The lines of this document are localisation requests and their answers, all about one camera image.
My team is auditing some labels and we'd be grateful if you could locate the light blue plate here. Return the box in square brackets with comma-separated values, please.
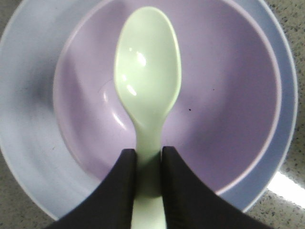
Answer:
[0, 0, 297, 219]

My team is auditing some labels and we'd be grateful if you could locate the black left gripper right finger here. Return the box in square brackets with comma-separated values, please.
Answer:
[162, 146, 268, 229]

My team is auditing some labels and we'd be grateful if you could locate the purple plastic bowl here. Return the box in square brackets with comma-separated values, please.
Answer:
[53, 0, 282, 194]

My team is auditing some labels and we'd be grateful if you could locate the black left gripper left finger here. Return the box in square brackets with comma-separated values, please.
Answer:
[47, 149, 136, 229]

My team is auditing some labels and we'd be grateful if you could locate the pale green plastic spoon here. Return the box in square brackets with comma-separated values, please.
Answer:
[114, 7, 182, 229]

